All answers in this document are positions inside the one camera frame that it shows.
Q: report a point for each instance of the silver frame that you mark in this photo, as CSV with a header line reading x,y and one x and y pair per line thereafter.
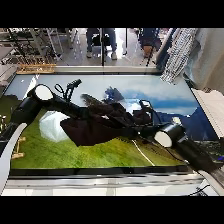
x,y
100,183

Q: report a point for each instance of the dark brown garment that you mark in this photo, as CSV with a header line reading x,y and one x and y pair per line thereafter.
x,y
96,130

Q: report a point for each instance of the person's legs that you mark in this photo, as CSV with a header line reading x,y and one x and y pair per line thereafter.
x,y
112,40

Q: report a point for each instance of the white garment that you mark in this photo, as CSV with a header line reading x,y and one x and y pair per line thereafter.
x,y
210,56

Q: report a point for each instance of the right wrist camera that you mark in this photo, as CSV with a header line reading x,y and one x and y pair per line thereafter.
x,y
145,104

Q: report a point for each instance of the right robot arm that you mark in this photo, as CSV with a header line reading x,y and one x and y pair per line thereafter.
x,y
194,152

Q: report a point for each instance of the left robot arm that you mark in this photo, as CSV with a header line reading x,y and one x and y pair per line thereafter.
x,y
26,108

